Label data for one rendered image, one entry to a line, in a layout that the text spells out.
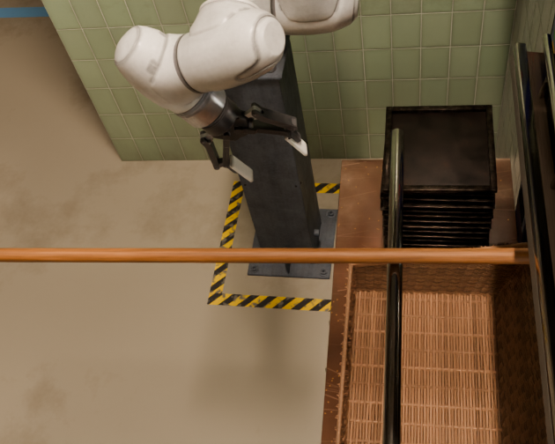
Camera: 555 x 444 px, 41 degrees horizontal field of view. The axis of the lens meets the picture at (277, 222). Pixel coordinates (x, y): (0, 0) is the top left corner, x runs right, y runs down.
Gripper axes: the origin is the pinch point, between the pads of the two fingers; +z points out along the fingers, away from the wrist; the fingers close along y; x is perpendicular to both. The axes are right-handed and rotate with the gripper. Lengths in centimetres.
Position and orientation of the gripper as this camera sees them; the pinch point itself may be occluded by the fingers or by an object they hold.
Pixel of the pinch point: (275, 160)
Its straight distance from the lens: 149.8
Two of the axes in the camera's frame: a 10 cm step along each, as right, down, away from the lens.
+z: 5.9, 4.1, 7.0
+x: 0.6, 8.4, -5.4
